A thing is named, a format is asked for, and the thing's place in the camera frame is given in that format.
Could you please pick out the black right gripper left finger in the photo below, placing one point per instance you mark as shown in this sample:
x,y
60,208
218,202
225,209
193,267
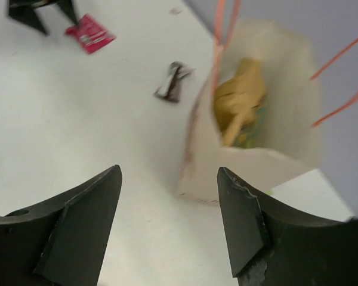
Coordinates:
x,y
62,240

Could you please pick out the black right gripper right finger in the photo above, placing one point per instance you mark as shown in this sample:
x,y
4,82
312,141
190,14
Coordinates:
x,y
272,243

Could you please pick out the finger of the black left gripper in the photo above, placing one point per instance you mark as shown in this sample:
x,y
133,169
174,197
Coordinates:
x,y
68,9
24,12

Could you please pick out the red candy packet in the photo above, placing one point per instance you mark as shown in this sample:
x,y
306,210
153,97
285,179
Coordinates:
x,y
90,34

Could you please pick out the white paper bag orange handles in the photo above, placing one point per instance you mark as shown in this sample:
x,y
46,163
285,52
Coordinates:
x,y
306,152

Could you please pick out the brown kettle chips bag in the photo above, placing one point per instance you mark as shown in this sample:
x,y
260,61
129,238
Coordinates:
x,y
236,100

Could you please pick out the light green snack packet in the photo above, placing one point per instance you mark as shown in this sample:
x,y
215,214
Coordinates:
x,y
255,127

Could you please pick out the brown chocolate bar wrapper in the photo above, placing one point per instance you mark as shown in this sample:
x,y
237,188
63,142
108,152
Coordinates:
x,y
170,89

